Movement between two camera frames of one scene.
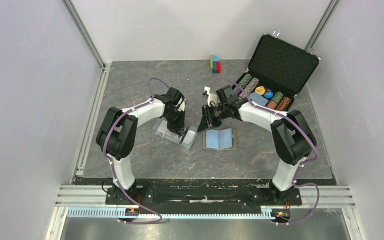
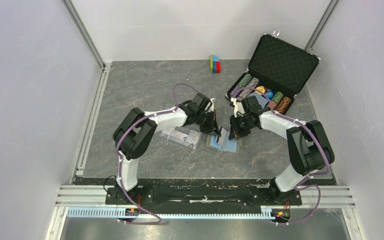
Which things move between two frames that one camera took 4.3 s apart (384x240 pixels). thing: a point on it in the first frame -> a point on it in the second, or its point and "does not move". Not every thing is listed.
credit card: (168, 132) -> (221, 140)
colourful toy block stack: (215, 64) does not move
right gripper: (207, 110) -> (235, 132)
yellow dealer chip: (260, 90) does not move
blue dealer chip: (268, 94) does not move
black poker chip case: (278, 71) does not move
